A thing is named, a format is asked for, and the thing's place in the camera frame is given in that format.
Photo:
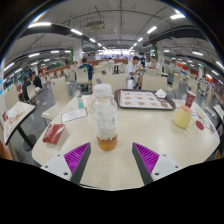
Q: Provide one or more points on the group of cream chairs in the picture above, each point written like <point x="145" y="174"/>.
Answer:
<point x="60" y="88"/>

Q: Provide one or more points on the red paper cup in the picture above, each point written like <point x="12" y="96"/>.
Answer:
<point x="190" y="99"/>

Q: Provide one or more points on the person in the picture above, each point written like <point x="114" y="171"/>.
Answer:
<point x="74" y="65"/>
<point x="132" y="70"/>
<point x="25" y="87"/>
<point x="153" y="63"/>
<point x="143" y="61"/>
<point x="174" y="67"/>
<point x="87" y="69"/>
<point x="36" y="80"/>

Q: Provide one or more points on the ceiling air conditioner unit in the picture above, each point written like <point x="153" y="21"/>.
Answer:
<point x="96" y="26"/>

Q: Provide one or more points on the pale yellow mug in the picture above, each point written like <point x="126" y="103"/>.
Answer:
<point x="182" y="116"/>

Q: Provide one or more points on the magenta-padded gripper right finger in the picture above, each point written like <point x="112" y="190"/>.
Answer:
<point x="165" y="165"/>

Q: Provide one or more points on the flat round red coaster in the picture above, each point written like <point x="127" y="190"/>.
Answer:
<point x="200" y="125"/>

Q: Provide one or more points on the group of ceiling lights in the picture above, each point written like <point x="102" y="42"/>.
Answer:
<point x="39" y="24"/>

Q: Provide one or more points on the white paper napkin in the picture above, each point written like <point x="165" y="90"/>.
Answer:
<point x="160" y="93"/>

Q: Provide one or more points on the flat red carton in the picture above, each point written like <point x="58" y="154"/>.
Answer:
<point x="53" y="133"/>

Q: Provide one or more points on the clear white-capped drink bottle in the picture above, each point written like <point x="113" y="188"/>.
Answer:
<point x="104" y="116"/>

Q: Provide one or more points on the small green bottle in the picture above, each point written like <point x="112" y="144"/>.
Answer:
<point x="80" y="101"/>

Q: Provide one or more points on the dark brown food tray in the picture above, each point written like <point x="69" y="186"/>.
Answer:
<point x="117" y="98"/>

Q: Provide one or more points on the white printed leaflet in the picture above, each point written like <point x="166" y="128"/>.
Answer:
<point x="74" y="115"/>

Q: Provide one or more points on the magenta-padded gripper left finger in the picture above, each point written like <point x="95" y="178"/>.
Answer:
<point x="58" y="165"/>

